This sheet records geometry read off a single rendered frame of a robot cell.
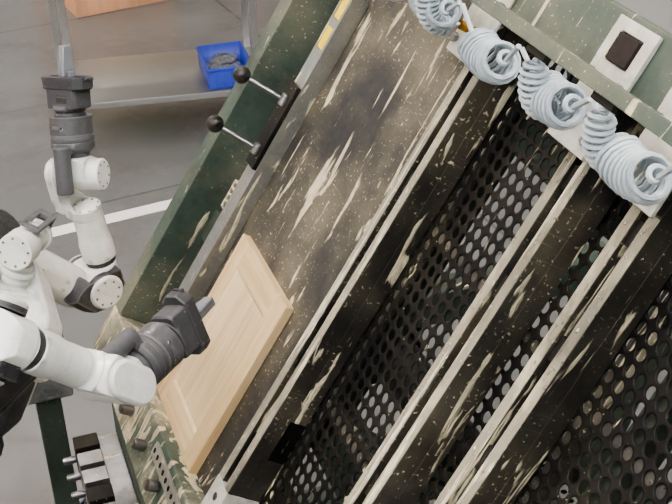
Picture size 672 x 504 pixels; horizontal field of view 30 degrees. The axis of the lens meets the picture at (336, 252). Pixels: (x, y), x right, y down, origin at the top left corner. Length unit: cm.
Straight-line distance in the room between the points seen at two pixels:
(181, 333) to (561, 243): 70
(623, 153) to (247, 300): 121
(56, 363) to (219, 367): 69
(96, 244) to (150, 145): 338
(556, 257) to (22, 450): 266
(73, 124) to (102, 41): 486
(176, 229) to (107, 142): 319
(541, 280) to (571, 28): 37
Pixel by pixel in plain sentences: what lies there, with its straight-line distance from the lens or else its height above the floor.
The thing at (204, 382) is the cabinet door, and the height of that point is 100.
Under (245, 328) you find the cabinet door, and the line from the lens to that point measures 253.
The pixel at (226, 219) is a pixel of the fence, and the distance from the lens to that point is 271.
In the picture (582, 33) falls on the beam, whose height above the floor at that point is 188.
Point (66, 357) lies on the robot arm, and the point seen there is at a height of 144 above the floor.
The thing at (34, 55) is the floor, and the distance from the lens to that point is 733.
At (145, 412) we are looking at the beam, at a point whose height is 89.
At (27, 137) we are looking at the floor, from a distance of 629.
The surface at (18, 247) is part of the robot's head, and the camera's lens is 229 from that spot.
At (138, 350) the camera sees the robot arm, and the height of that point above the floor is 136.
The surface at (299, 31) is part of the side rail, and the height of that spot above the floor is 154.
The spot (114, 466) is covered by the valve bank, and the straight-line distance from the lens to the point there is 285.
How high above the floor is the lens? 252
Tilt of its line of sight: 30 degrees down
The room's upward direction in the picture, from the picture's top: 2 degrees counter-clockwise
